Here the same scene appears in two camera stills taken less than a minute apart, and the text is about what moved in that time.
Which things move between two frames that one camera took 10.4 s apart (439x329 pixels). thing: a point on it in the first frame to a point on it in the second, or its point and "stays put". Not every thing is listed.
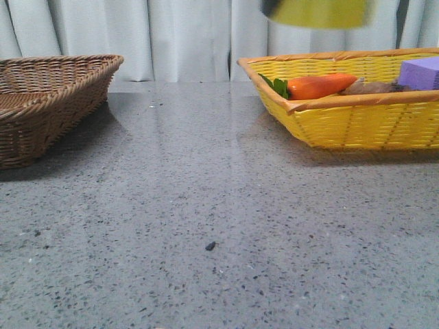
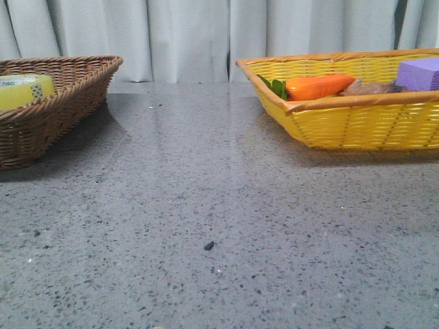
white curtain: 199,40 stays put
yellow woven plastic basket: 404,120 stays put
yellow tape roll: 325,14 to 18,90
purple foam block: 419,73 stays put
